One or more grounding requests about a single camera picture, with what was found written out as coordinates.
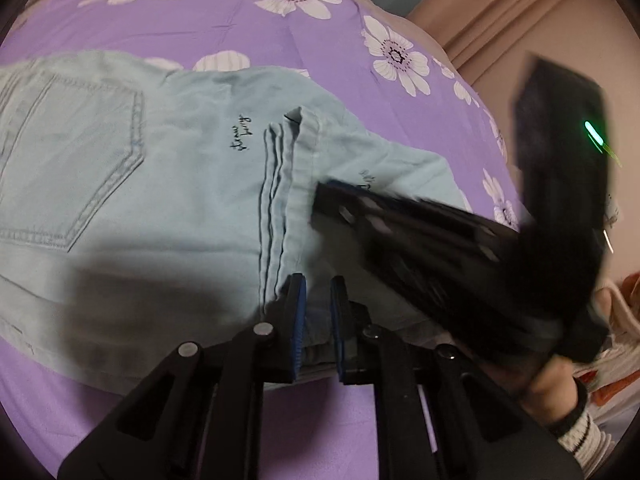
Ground light blue strawberry pants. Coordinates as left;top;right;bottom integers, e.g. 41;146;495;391
1;51;468;393

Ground person's right hand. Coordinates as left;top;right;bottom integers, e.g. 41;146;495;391
512;356;578;426

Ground purple floral bed sheet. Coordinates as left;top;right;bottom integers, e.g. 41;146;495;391
1;0;518;472

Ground pink curtain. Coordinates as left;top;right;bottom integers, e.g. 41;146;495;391
404;0;597;86

